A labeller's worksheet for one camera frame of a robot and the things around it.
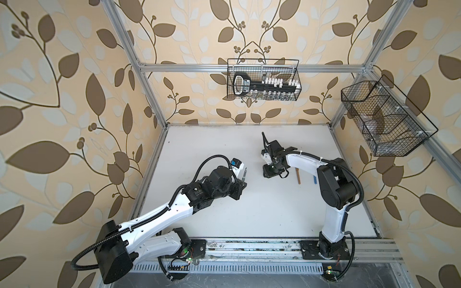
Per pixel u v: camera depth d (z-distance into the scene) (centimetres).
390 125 73
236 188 65
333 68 87
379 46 82
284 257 74
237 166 66
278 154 75
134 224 43
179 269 73
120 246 40
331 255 68
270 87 83
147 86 100
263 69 91
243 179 73
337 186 51
